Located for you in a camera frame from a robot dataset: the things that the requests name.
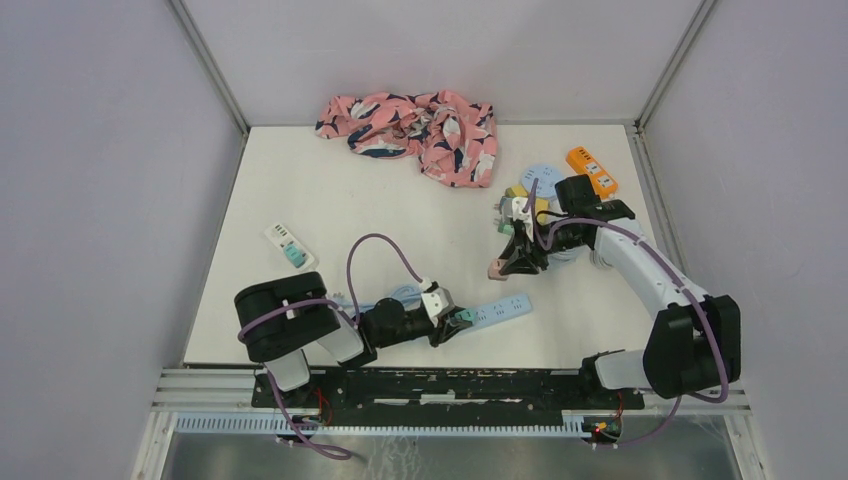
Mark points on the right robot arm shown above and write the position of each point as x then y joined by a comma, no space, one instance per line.
694,347

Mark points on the teal adapter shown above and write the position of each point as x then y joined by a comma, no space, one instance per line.
294,255
464,324

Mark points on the green adapter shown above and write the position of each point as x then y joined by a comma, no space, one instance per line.
505,228

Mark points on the teal adapter on white strip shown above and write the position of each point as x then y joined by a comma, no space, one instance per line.
294,255

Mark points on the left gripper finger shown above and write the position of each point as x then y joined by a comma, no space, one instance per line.
458,313
447,332

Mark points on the pink patterned cloth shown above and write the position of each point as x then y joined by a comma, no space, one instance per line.
454,140

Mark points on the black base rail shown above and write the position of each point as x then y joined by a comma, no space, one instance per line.
475,401

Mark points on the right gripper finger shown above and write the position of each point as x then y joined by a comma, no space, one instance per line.
535,264
516,251

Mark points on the pink adapter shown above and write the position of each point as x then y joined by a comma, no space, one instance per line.
494,271

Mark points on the round blue socket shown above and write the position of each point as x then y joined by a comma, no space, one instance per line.
544,178

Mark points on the white power strip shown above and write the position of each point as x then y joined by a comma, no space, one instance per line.
279,235

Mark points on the yellow plug adapter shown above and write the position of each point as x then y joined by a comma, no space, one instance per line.
516,191
541,206

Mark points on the orange power strip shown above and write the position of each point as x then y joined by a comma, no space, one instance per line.
583,162

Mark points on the light blue power strip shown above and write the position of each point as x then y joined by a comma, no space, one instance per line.
500,311

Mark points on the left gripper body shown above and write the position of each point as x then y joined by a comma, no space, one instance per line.
439,321

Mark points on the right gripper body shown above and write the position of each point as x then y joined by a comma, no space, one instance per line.
561,239

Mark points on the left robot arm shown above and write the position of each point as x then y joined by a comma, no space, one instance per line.
280,318

